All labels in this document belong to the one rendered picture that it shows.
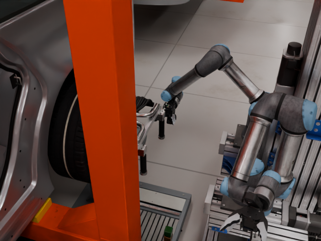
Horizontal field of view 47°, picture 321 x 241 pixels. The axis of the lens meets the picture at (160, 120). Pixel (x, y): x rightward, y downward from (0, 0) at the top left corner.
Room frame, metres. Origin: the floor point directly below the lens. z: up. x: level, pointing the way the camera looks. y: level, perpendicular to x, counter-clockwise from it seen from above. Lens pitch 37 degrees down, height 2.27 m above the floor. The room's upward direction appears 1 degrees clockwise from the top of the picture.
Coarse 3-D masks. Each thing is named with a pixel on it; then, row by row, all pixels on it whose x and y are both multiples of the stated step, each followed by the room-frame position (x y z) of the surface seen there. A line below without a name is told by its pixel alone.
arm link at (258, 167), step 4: (256, 160) 1.30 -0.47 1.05; (260, 160) 1.30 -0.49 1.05; (256, 164) 1.27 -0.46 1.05; (260, 164) 1.27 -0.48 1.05; (252, 168) 1.25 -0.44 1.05; (256, 168) 1.25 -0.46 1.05; (260, 168) 1.24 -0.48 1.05; (264, 168) 1.26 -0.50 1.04; (252, 172) 1.23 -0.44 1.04; (256, 172) 1.23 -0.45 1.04; (260, 172) 1.23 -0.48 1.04; (252, 176) 1.22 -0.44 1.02; (256, 176) 1.22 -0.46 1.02; (260, 176) 1.22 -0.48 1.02; (248, 180) 1.23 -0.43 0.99; (252, 180) 1.22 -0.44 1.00; (256, 180) 1.21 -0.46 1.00; (248, 184) 1.22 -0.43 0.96; (252, 184) 1.21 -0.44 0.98; (256, 184) 1.21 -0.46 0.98
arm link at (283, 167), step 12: (288, 96) 1.24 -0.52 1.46; (288, 108) 1.19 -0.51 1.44; (300, 108) 1.18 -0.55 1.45; (312, 108) 1.17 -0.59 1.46; (288, 120) 1.17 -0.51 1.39; (300, 120) 1.15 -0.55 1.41; (312, 120) 1.15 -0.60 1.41; (288, 132) 1.17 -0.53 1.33; (300, 132) 1.15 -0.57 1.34; (288, 144) 1.17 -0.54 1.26; (276, 156) 1.21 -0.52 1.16; (288, 156) 1.17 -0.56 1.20; (276, 168) 1.19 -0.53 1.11; (288, 168) 1.17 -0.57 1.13; (288, 180) 1.16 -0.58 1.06; (288, 192) 1.14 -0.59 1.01
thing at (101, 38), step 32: (64, 0) 1.07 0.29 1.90; (96, 0) 1.04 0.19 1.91; (128, 0) 1.15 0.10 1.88; (96, 32) 1.05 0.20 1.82; (128, 32) 1.14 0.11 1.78; (96, 64) 1.05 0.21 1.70; (128, 64) 1.13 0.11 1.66; (96, 96) 1.05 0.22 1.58; (128, 96) 1.11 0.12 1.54; (96, 128) 1.06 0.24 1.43; (128, 128) 1.10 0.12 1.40; (96, 160) 1.06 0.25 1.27; (128, 160) 1.08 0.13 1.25; (96, 192) 1.07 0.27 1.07; (128, 192) 1.06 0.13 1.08; (128, 224) 1.04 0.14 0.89
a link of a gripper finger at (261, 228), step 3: (261, 222) 0.78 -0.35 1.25; (258, 225) 0.77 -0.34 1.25; (261, 225) 0.77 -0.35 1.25; (264, 225) 0.77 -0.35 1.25; (258, 228) 0.76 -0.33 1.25; (261, 228) 0.76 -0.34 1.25; (264, 228) 0.76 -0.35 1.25; (258, 231) 0.76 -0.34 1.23; (261, 231) 0.75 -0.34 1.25; (264, 231) 0.75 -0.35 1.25; (261, 234) 0.74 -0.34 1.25; (264, 234) 0.73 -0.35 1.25; (261, 237) 0.72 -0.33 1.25; (264, 237) 0.72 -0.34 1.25; (261, 240) 0.71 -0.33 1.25; (264, 240) 0.71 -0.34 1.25
